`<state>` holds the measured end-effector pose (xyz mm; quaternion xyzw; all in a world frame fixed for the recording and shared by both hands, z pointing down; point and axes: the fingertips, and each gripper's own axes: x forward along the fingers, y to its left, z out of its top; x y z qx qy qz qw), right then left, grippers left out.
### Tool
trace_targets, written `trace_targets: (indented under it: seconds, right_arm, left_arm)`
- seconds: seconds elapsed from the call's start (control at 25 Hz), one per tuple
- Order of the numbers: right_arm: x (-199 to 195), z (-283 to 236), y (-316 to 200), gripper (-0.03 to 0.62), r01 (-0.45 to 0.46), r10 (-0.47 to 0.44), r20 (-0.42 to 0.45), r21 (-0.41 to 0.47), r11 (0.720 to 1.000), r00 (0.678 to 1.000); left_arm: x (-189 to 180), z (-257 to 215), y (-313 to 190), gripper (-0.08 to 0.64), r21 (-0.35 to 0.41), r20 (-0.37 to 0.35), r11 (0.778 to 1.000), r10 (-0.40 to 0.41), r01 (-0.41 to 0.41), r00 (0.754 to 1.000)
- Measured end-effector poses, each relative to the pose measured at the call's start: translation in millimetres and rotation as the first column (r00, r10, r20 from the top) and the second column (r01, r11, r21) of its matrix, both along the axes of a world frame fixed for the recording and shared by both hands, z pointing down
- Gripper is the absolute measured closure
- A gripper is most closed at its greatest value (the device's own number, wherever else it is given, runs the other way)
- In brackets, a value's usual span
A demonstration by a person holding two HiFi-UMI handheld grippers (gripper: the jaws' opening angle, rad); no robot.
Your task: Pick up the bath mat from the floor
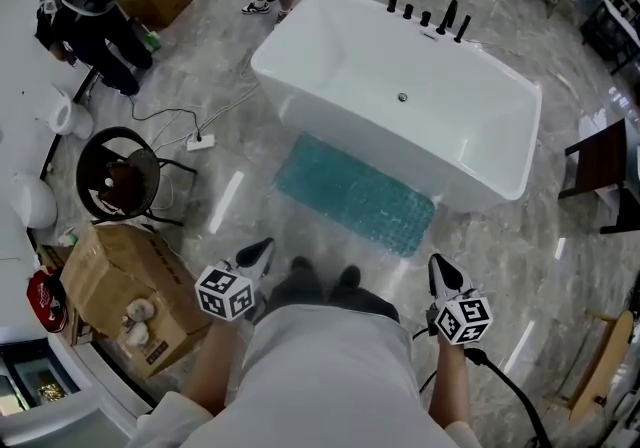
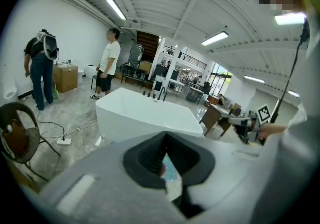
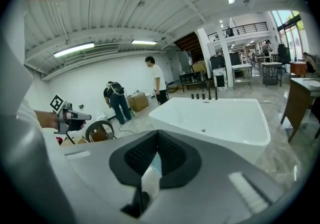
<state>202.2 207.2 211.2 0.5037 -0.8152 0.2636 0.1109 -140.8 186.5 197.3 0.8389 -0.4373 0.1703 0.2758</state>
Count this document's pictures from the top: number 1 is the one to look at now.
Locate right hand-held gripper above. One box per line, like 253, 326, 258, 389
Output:
425, 254, 494, 347

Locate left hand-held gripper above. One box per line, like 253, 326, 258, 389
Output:
194, 237, 277, 323

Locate teal bubble bath mat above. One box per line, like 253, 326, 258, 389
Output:
272, 133, 437, 258

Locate white bathtub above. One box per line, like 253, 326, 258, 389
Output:
250, 0, 544, 213

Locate person's right forearm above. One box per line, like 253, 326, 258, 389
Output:
427, 343, 474, 432

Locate person's left forearm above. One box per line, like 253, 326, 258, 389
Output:
179, 318, 256, 417

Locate person's dark trousers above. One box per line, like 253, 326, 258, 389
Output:
264, 265, 401, 325

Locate beige fluffy lump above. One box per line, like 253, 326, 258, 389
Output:
124, 298, 156, 322
122, 323, 151, 347

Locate white power strip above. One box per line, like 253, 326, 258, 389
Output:
185, 133, 216, 152

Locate person's white shirt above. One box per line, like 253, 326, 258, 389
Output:
134, 303, 481, 448

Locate large crumpled cardboard box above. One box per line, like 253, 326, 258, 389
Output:
59, 224, 214, 378

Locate brown bag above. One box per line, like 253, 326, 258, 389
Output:
94, 160, 134, 217

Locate light wooden bench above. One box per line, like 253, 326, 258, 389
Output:
544, 308, 635, 425

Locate dark wicker chair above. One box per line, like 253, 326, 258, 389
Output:
75, 125, 199, 228

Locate black vanity with white basin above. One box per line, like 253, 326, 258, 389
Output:
599, 125, 640, 236

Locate brown wooden table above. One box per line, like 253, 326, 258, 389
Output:
558, 116, 629, 200

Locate small flat cardboard box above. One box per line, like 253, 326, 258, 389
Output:
36, 243, 72, 271

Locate red cap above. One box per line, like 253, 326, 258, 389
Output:
27, 269, 69, 335

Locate white toilet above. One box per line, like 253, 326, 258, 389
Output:
47, 85, 95, 140
9, 173, 59, 232

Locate glass display case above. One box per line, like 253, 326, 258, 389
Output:
0, 343, 81, 417

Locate black table with white top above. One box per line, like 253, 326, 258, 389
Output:
579, 0, 640, 77

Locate thick black gripper cable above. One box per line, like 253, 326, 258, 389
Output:
414, 325, 551, 448

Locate black power cable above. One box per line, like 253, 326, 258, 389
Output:
128, 94, 204, 142

